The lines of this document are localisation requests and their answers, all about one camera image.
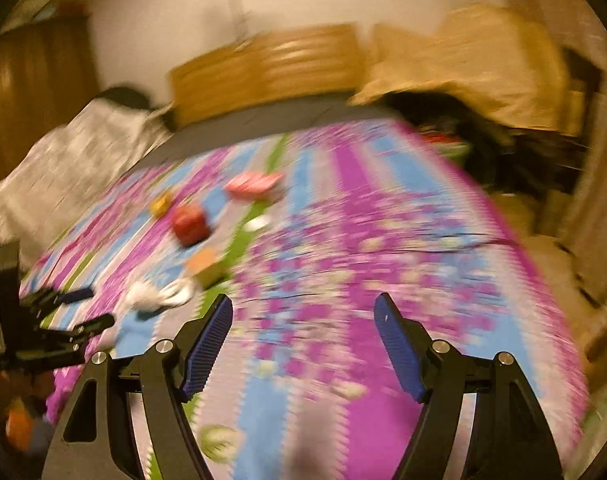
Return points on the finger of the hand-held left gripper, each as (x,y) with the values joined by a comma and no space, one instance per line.
(78,294)
(96,324)

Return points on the orange toy block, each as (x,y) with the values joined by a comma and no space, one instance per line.
(207,267)

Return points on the orange cloth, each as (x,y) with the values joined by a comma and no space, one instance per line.
(19,422)

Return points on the dark pile of belongings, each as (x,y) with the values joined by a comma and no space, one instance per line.
(493,155)

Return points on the wooden headboard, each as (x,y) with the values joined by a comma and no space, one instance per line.
(263,70)

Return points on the tan cover cloth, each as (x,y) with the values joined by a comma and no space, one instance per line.
(473,65)

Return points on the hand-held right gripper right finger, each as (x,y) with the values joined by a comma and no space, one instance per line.
(398,345)

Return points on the grey mattress sheet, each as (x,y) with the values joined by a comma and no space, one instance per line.
(263,120)

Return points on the pink tissue box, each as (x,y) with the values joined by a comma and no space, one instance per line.
(253,186)

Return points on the striped floral bedsheet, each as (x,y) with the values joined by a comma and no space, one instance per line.
(358,240)

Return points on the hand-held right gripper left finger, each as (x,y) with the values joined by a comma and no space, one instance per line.
(208,345)

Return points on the wooden wardrobe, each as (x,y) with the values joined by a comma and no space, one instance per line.
(33,100)

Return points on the red package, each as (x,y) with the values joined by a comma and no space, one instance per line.
(441,140)

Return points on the small yellow toy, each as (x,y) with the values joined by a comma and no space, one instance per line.
(162,206)

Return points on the white satin cover cloth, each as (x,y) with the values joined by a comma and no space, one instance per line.
(68,170)

